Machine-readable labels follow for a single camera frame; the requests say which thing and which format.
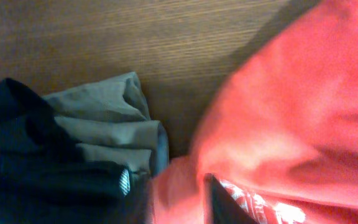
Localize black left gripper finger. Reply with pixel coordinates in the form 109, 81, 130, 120
205, 174, 257, 224

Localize red orange printed t-shirt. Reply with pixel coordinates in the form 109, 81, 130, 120
147, 1, 358, 223

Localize folded white patterned garment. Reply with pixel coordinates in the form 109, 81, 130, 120
119, 169, 131, 196

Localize folded olive grey garment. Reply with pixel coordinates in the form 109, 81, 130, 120
44, 72, 169, 176

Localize folded black garment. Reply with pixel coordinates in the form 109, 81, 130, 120
0, 78, 148, 223

